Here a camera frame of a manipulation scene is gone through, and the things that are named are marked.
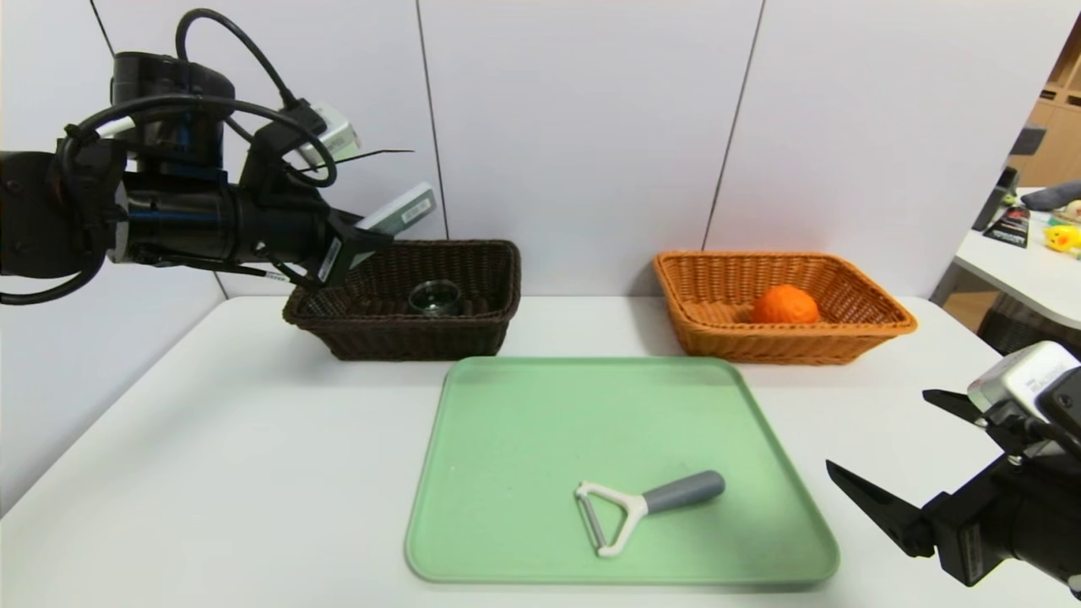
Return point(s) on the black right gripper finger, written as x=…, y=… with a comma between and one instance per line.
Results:
x=895, y=519
x=958, y=407

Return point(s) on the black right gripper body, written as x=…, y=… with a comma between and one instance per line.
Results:
x=947, y=529

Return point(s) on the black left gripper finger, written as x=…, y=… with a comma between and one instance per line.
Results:
x=359, y=245
x=372, y=155

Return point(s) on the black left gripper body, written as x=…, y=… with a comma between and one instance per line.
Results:
x=331, y=259

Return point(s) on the slim clear plastic case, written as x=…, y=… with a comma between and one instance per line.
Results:
x=397, y=209

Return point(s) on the glass jar with dark lid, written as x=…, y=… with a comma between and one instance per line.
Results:
x=435, y=298

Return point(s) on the orange fruit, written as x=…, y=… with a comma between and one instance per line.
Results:
x=785, y=306

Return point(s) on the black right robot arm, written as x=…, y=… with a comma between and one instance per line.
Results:
x=1047, y=523

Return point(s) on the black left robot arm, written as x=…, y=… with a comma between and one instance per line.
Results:
x=169, y=224

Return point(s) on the dark brown wicker basket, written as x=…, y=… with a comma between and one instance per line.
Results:
x=405, y=338

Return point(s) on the orange wicker basket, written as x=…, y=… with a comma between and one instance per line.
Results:
x=777, y=344

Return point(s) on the dark woven chair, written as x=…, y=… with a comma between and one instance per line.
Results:
x=1022, y=325

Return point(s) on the white side table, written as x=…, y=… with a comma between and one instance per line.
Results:
x=1026, y=274

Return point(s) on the black printed card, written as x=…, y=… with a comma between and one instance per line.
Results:
x=1007, y=228

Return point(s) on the yellow toy duck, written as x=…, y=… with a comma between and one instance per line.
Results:
x=1061, y=238

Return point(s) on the black upright box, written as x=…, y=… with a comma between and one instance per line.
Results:
x=995, y=196

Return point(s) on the light green plastic tray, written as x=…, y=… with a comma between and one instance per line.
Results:
x=524, y=473

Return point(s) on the wooden shelf unit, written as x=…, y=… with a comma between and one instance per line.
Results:
x=1056, y=118

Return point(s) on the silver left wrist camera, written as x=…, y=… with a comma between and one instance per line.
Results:
x=334, y=135

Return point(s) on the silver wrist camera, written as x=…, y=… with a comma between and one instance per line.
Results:
x=334, y=135
x=1026, y=376

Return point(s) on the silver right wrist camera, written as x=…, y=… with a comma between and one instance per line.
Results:
x=1026, y=376

